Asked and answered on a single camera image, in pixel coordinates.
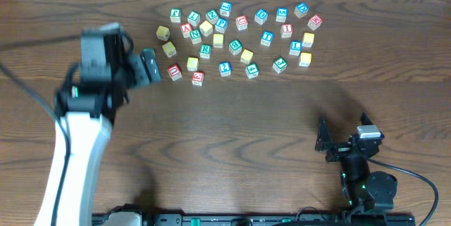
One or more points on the blue P letter block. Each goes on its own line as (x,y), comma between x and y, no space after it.
(221,25)

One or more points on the yellow C letter block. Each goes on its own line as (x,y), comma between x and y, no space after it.
(192,64)

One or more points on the red A letter block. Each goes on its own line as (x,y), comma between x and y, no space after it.
(186,29)

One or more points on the blue T letter block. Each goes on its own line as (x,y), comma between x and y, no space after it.
(266,38)

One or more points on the blue 5 number block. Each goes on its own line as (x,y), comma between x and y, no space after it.
(281,14)

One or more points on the blue L letter block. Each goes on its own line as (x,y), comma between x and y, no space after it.
(295,48)

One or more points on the green Z letter block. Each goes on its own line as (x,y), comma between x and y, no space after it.
(212,16)

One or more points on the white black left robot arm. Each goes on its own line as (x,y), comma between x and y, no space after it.
(85,109)

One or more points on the blue top letter block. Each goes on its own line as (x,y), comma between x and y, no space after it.
(225,9)

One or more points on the blue 2 number block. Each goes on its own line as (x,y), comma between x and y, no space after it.
(225,68)

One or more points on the yellow right lower block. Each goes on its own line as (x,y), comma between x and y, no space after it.
(305,59)

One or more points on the red U block lower left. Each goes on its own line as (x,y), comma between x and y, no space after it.
(174,72)

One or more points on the yellow block near P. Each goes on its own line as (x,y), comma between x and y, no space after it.
(206,28)

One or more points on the yellow S letter block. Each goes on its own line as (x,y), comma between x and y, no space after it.
(169,49)

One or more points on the red I letter block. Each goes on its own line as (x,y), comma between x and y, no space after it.
(286,30)

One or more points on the red u block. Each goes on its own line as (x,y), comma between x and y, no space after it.
(174,72)
(241,22)

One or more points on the green L letter block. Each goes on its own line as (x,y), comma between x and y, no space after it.
(193,18)

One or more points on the yellow O letter block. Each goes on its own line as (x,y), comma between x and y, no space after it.
(218,40)

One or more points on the red U block upper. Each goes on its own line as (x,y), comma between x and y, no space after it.
(241,22)

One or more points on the red M letter block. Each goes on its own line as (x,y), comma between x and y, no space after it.
(314,22)

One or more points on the green R letter block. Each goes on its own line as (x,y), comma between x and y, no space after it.
(205,51)

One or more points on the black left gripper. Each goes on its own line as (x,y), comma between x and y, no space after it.
(139,70)

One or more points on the green 4 number block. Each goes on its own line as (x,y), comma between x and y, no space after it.
(252,70)

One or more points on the yellow far left block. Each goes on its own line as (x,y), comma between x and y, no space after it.
(163,33)

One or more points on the green J letter block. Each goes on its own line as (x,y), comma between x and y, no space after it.
(280,64)

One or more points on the yellow block near B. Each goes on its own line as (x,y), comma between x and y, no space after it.
(246,56)

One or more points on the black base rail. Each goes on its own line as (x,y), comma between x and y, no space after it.
(131,215)

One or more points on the red E letter block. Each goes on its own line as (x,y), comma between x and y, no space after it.
(197,78)

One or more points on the blue D letter block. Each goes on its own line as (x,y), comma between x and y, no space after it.
(261,16)

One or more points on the green B letter block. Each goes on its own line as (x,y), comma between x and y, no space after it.
(235,47)

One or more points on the yellow right upper block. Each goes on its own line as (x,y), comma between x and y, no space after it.
(308,39)

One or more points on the green N letter block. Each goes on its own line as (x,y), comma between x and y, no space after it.
(196,36)

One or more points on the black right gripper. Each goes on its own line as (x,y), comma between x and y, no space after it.
(324,143)

